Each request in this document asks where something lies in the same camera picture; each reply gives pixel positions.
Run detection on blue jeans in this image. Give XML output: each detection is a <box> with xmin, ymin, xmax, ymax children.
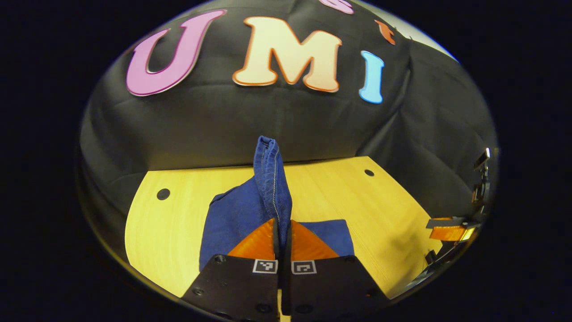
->
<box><xmin>199</xmin><ymin>136</ymin><xmax>355</xmax><ymax>271</ymax></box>

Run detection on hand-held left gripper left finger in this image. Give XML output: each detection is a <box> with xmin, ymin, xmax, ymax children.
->
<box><xmin>181</xmin><ymin>218</ymin><xmax>282</xmax><ymax>322</ymax></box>

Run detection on black backdrop cloth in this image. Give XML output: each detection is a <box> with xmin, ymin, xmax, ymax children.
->
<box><xmin>77</xmin><ymin>0</ymin><xmax>497</xmax><ymax>264</ymax></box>

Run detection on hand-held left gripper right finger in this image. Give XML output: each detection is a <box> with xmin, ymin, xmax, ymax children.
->
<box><xmin>282</xmin><ymin>219</ymin><xmax>390</xmax><ymax>320</ymax></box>

